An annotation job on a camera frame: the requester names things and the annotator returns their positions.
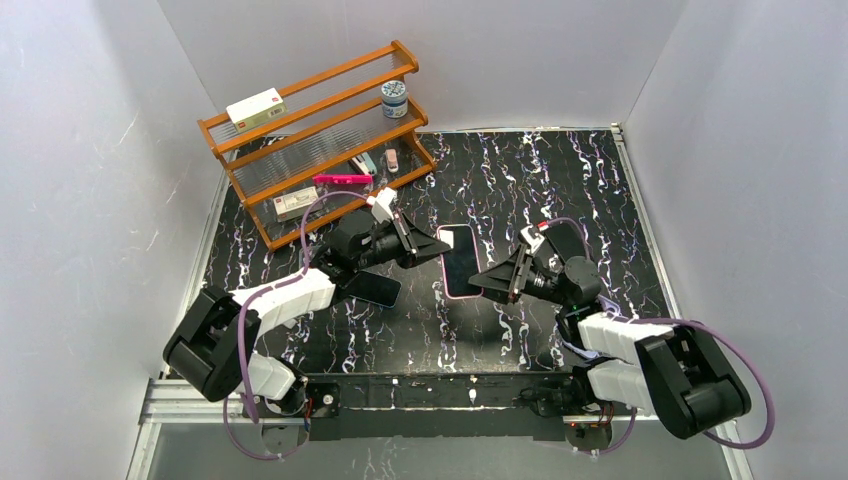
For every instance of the teal white stapler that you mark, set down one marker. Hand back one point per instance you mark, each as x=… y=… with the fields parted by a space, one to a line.
x=364 y=164

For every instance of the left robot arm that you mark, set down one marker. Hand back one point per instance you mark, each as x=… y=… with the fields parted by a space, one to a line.
x=213 y=345

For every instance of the orange wooden shelf rack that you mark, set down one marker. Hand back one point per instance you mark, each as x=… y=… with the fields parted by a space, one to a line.
x=331 y=117

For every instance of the dark purple-edged smartphone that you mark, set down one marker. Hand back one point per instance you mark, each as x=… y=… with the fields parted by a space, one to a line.
x=459 y=260

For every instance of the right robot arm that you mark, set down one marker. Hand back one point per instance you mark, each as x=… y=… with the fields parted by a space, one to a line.
x=675 y=372

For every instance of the blue white round jar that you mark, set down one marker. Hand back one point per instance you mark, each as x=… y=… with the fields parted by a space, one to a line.
x=394 y=99

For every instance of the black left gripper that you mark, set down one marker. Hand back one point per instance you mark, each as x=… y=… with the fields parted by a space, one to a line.
x=406 y=237

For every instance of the pink flat tool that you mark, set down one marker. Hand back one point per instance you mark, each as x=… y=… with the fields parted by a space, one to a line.
x=343 y=179

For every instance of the white box red label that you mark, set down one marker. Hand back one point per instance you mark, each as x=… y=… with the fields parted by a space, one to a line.
x=256 y=110

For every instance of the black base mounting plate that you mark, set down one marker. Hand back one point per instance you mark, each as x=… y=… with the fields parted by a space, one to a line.
x=544 y=406

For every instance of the dark teal smartphone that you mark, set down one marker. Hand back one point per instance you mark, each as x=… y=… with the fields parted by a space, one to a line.
x=373 y=288

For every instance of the small pink eraser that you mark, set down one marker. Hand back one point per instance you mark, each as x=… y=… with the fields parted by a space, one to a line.
x=391 y=160

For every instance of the grey box red label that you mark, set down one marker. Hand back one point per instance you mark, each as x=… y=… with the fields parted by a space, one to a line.
x=294 y=204

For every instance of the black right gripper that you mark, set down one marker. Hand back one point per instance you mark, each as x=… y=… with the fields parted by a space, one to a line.
x=519 y=273

